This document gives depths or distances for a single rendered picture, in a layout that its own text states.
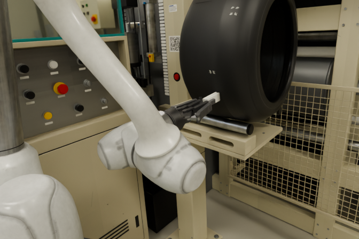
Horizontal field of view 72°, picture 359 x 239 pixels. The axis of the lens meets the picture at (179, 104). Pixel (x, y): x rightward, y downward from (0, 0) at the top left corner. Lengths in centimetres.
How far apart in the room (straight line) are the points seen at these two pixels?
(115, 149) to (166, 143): 16
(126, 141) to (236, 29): 47
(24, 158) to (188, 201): 103
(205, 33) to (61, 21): 48
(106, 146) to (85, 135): 57
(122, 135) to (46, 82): 58
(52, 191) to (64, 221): 6
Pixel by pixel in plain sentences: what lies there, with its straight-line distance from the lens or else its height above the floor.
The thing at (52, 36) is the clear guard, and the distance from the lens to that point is 112.
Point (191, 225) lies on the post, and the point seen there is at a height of 18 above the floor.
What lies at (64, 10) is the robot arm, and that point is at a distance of 53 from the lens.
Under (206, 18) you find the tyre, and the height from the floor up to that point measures 131.
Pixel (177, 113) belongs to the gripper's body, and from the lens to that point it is 72.
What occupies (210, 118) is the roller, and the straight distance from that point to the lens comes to 107.
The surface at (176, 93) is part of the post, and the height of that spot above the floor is 98.
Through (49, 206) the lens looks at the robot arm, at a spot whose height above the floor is 100.
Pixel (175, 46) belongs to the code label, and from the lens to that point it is 122.
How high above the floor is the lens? 128
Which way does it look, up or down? 17 degrees down
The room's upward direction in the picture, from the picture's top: 3 degrees counter-clockwise
